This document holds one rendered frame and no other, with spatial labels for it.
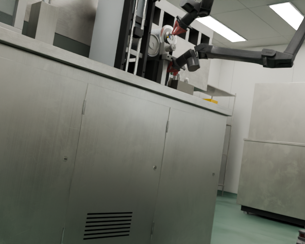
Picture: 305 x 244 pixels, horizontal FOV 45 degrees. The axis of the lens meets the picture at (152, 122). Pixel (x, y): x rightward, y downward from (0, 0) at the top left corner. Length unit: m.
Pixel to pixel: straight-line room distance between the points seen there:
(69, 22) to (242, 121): 5.23
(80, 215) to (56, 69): 0.56
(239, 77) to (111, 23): 5.39
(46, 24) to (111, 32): 0.38
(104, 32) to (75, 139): 0.79
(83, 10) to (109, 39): 0.31
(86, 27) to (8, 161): 1.13
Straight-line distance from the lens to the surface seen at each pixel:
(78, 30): 2.14
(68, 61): 1.34
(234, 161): 6.94
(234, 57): 2.00
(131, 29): 1.79
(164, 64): 2.05
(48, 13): 1.74
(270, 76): 6.89
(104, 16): 2.05
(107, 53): 1.93
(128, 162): 1.57
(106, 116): 1.47
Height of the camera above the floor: 0.60
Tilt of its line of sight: 5 degrees up
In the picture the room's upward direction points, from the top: 9 degrees clockwise
